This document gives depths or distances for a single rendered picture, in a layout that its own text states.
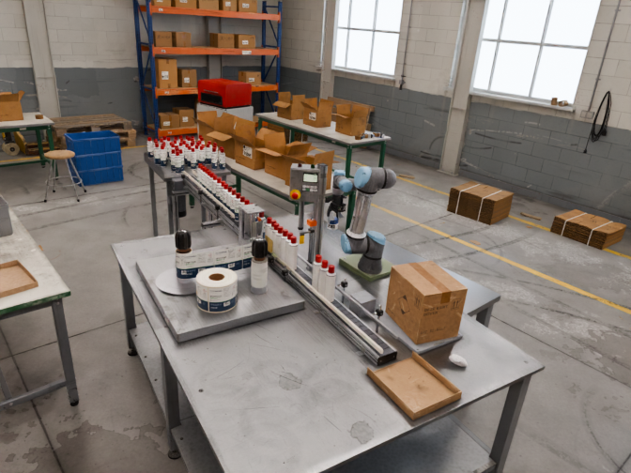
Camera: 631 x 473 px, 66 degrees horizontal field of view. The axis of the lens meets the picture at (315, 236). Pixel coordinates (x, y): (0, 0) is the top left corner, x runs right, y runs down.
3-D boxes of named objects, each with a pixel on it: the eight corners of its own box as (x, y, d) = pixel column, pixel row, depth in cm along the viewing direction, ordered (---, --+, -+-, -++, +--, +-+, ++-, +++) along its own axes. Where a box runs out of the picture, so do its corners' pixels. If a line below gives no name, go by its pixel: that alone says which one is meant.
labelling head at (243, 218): (238, 244, 311) (238, 205, 301) (256, 240, 318) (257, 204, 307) (247, 252, 300) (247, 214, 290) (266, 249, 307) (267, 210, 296)
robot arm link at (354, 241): (366, 258, 287) (389, 173, 261) (343, 258, 283) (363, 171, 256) (360, 247, 297) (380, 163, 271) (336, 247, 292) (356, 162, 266)
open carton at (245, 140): (225, 162, 514) (224, 127, 499) (260, 157, 544) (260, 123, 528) (247, 172, 489) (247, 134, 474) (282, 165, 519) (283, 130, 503)
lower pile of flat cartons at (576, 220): (548, 231, 607) (553, 215, 598) (570, 222, 638) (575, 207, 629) (602, 251, 561) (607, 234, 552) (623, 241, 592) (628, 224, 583)
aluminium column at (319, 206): (309, 271, 294) (316, 163, 267) (315, 270, 297) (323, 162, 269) (313, 275, 291) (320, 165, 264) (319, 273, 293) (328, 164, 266)
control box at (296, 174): (290, 194, 282) (292, 162, 274) (319, 197, 282) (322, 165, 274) (288, 201, 273) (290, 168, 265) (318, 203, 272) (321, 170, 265)
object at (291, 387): (110, 246, 313) (110, 243, 312) (311, 214, 387) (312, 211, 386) (242, 512, 151) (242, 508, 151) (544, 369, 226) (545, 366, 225)
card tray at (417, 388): (366, 374, 212) (367, 367, 210) (411, 357, 225) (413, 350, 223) (412, 420, 189) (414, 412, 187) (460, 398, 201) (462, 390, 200)
